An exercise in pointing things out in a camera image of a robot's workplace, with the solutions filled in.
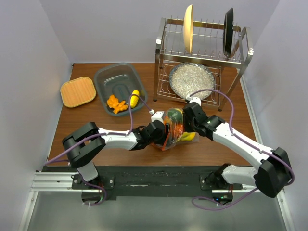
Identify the clear zip top bag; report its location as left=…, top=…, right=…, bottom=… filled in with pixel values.
left=154, top=109, right=199, bottom=151

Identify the yellow fake corn cob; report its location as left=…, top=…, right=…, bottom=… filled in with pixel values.
left=130, top=90, right=140, bottom=108

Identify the orange fake food piece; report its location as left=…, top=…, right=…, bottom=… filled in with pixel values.
left=106, top=95, right=128, bottom=114

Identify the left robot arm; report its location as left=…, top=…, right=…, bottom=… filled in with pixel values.
left=62, top=120, right=168, bottom=189

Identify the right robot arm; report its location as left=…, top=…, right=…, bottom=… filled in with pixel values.
left=183, top=102, right=294, bottom=198

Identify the green yellow fake fruit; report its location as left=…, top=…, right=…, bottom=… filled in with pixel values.
left=177, top=132, right=196, bottom=142

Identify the green fake lime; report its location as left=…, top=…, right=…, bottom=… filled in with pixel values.
left=167, top=108, right=183, bottom=124

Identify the clear plastic container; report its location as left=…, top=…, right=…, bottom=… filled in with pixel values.
left=94, top=63, right=148, bottom=117

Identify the steel dish rack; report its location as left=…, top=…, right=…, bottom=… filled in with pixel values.
left=153, top=18, right=254, bottom=102

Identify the woven bamboo coaster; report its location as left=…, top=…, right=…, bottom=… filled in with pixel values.
left=60, top=77, right=96, bottom=108

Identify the beige wooden plate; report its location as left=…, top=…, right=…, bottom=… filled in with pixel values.
left=183, top=4, right=193, bottom=53

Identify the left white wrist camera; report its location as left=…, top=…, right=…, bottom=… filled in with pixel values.
left=149, top=109, right=164, bottom=123

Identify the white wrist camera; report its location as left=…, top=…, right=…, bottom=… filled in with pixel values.
left=185, top=95, right=201, bottom=106
left=149, top=109, right=164, bottom=123

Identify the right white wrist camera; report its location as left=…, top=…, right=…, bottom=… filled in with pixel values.
left=185, top=95, right=201, bottom=106

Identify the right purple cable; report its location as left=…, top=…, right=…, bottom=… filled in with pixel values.
left=190, top=89, right=295, bottom=210

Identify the purple cable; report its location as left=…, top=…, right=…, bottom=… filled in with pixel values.
left=190, top=89, right=295, bottom=210
left=44, top=93, right=154, bottom=167

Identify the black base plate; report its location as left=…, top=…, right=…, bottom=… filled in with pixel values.
left=72, top=166, right=243, bottom=202

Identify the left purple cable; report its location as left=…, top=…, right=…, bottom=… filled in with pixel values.
left=44, top=93, right=154, bottom=167

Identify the aluminium rail frame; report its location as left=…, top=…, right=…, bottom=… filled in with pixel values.
left=19, top=77, right=295, bottom=231

